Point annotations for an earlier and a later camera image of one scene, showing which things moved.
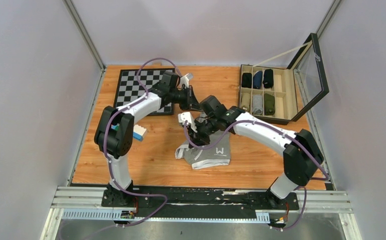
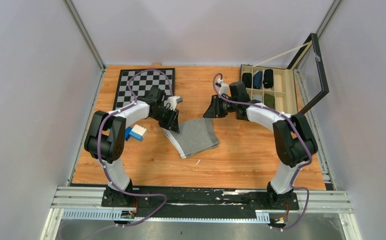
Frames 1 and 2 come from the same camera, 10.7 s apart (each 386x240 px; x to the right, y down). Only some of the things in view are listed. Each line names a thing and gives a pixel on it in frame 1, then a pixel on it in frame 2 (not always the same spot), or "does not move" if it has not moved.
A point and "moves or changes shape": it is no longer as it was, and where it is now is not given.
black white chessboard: (129, 90) does not move
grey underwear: (218, 154) moves or changes shape
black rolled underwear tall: (268, 82) does not move
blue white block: (138, 132) does not move
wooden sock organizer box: (281, 95) does not move
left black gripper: (191, 99) → (172, 124)
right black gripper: (199, 140) → (214, 110)
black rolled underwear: (247, 80) does not move
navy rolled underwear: (257, 80) does not move
